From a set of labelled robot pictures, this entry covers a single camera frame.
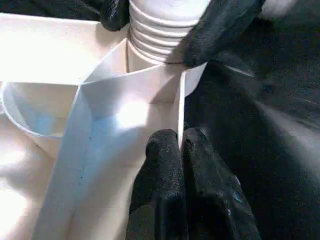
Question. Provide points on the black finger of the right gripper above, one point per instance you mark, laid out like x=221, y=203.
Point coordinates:
x=215, y=32
x=115, y=15

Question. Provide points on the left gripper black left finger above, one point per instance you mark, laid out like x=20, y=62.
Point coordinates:
x=160, y=187

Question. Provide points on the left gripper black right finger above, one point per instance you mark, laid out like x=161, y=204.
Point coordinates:
x=215, y=200

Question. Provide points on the white plastic table leg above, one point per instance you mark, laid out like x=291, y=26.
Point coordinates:
x=155, y=32

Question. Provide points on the white plastic table top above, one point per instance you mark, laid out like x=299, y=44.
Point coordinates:
x=107, y=100

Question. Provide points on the black work mat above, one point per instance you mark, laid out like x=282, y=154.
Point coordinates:
x=250, y=137

